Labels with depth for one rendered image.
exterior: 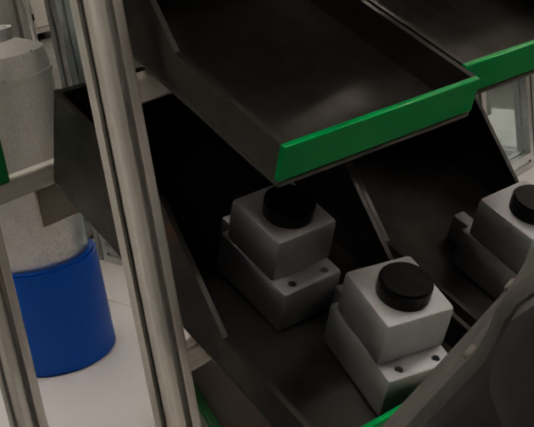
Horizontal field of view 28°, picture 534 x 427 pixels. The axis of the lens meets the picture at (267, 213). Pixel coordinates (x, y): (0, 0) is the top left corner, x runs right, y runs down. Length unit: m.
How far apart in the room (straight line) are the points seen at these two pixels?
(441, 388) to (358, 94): 0.40
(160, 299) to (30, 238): 0.83
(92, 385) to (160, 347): 0.84
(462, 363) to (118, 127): 0.39
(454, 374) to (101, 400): 1.22
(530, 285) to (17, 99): 1.22
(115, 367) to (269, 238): 0.88
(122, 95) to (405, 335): 0.19
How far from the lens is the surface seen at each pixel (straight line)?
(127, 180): 0.56
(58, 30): 1.74
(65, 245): 1.43
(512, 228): 0.67
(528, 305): 0.16
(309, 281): 0.62
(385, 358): 0.58
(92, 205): 0.68
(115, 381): 1.42
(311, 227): 0.61
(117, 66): 0.56
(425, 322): 0.57
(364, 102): 0.56
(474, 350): 0.18
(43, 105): 1.39
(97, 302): 1.47
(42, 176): 0.74
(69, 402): 1.40
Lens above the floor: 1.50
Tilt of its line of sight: 19 degrees down
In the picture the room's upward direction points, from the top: 9 degrees counter-clockwise
